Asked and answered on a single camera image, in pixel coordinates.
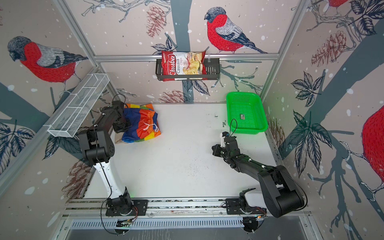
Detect beige drawstring shorts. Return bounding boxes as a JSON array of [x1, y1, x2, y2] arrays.
[[115, 133, 125, 144]]

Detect rainbow coloured shorts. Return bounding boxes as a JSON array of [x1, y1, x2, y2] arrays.
[[122, 104, 161, 143]]

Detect green plastic basket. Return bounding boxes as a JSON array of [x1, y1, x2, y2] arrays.
[[226, 92, 268, 135]]

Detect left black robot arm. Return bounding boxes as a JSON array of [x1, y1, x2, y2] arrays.
[[78, 101, 134, 217]]

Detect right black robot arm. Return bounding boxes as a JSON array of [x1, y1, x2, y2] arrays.
[[212, 132, 308, 218]]

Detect red cassava chips bag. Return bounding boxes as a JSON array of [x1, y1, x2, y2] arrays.
[[162, 51, 207, 82]]

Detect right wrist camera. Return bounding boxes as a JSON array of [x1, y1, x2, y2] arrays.
[[220, 132, 233, 149]]

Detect white wire mesh shelf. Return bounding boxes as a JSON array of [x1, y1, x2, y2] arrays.
[[45, 73, 110, 138]]

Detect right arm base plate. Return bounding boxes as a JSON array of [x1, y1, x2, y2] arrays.
[[221, 198, 267, 216]]

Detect black wire wall basket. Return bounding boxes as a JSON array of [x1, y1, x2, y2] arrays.
[[155, 58, 221, 82]]

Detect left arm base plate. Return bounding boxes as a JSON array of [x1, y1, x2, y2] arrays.
[[106, 198, 149, 217]]

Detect aluminium mounting rail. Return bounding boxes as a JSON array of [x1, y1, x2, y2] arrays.
[[61, 195, 313, 219]]

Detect white vented cable duct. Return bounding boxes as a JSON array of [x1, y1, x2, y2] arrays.
[[69, 217, 244, 231]]

